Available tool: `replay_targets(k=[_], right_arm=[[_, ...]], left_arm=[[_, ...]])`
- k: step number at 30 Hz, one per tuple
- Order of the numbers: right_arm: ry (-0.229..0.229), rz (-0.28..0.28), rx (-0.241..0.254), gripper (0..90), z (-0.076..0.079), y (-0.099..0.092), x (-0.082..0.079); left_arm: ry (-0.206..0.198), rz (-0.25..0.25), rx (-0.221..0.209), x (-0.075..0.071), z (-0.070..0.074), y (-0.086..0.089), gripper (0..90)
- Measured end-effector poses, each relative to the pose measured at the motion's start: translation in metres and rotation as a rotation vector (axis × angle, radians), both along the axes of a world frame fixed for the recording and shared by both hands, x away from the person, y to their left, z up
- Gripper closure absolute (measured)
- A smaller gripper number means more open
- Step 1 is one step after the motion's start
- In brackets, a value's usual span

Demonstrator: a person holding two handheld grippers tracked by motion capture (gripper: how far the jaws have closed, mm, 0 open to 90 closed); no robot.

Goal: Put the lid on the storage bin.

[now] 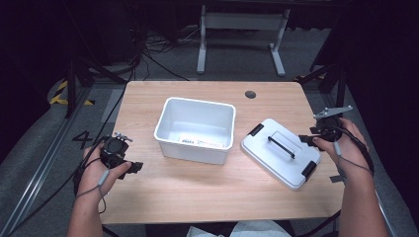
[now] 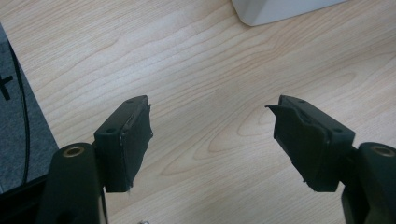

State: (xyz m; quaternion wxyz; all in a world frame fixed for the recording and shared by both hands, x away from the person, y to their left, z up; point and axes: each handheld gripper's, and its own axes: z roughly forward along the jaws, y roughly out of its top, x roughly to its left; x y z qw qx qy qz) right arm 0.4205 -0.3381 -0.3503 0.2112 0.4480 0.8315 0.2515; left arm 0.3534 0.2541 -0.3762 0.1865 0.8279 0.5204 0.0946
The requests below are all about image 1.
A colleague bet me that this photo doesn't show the bundle of floor cables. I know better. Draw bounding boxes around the bundle of floor cables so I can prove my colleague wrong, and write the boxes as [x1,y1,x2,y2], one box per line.
[131,26,202,82]

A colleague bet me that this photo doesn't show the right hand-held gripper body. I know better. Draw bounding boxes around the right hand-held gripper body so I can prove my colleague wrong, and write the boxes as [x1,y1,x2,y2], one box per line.
[309,105,354,143]

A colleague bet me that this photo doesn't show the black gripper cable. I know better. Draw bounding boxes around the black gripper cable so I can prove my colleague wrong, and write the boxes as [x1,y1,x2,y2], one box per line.
[9,134,110,237]
[339,125,376,176]

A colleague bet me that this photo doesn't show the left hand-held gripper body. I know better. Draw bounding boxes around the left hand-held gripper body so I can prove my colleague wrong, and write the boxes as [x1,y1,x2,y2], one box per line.
[99,131,134,170]

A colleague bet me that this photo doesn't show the person's right hand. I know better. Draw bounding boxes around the person's right hand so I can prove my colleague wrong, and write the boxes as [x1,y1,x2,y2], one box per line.
[311,117,372,182]

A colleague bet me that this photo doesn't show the white plastic storage box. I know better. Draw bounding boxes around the white plastic storage box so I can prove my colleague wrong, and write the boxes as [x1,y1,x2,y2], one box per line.
[153,96,237,166]

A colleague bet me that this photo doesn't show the person's white clothing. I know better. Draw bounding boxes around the person's white clothing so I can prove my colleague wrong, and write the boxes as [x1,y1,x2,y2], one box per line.
[186,219,293,237]

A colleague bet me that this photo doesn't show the yellow black floor tape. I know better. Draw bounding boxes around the yellow black floor tape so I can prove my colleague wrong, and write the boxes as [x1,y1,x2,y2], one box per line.
[48,80,96,107]

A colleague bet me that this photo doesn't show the grey wrist strap cord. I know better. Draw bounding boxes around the grey wrist strap cord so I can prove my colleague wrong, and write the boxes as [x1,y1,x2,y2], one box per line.
[74,168,111,215]
[333,140,375,176]

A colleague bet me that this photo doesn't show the white lid with black handle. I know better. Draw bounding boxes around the white lid with black handle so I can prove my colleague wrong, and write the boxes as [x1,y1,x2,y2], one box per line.
[240,118,322,192]

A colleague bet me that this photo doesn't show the person's left hand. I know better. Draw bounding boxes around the person's left hand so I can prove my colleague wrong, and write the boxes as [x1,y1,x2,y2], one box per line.
[77,143,132,198]

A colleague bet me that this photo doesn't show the black tripod stand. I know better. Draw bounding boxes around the black tripod stand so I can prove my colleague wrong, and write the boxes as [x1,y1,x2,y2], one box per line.
[295,62,348,110]
[64,55,128,119]

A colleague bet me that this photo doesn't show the grey metal table frame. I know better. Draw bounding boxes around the grey metal table frame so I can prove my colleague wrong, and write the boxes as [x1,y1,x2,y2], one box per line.
[196,4,292,78]

